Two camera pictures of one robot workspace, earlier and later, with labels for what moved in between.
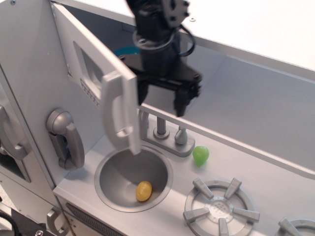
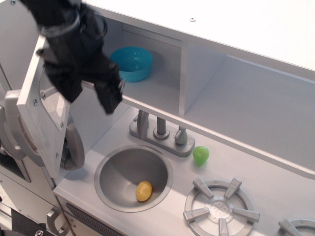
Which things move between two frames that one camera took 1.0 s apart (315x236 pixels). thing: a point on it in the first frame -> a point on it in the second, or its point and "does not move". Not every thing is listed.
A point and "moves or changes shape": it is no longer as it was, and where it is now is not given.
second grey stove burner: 300,227 does not move
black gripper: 164,66 -> 79,56
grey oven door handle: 50,217 does not move
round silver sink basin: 129,183 does not move
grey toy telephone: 67,139 does not move
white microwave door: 108,87 moves or changes shape
